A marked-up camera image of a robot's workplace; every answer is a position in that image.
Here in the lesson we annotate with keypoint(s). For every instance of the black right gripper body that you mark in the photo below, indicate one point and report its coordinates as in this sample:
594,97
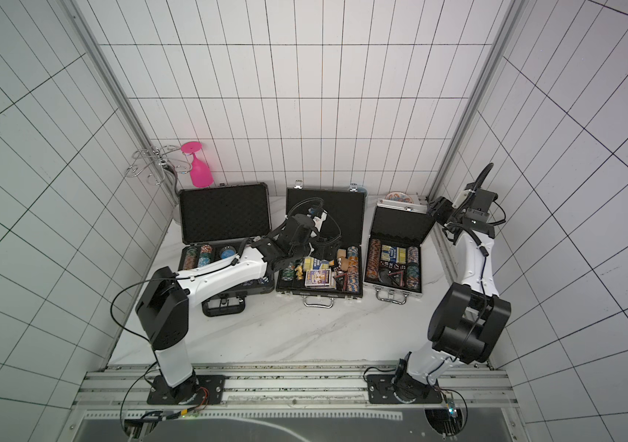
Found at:
443,209

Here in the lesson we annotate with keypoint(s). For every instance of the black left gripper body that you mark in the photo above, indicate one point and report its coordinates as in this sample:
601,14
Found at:
315,249

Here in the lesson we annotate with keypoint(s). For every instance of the silver aluminium poker case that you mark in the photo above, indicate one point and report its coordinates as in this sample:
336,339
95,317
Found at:
394,263

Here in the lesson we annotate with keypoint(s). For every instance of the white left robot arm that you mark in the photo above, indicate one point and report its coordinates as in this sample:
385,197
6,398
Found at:
164,309

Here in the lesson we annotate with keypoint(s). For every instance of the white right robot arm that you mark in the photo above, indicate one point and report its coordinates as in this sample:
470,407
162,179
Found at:
471,316

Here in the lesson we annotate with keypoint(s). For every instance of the black middle poker case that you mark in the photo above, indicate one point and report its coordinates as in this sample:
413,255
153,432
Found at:
342,230

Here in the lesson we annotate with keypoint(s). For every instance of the black poker case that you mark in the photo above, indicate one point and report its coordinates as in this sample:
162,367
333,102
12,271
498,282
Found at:
214,222
342,230

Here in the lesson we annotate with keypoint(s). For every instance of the black left poker case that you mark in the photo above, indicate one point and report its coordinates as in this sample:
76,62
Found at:
214,222

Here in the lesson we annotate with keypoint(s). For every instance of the purple card box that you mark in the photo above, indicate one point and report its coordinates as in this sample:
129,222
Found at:
319,279

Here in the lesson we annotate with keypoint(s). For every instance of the multicolour chip row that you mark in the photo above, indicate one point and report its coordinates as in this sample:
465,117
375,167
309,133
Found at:
353,270

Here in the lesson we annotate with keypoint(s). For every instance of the patterned small bowl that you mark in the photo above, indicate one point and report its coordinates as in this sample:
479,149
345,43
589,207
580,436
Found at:
399,197

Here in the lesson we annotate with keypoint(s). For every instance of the orange black chip row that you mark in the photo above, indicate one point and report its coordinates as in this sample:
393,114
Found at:
373,260

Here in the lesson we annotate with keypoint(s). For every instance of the blue yellow card deck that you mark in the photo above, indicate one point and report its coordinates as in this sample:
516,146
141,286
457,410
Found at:
393,254

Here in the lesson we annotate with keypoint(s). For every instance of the pink plastic goblet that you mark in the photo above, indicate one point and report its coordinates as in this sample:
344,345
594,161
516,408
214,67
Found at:
200,174

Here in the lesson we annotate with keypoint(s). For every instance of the aluminium mounting rail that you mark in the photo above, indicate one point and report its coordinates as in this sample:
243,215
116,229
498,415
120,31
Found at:
282,390

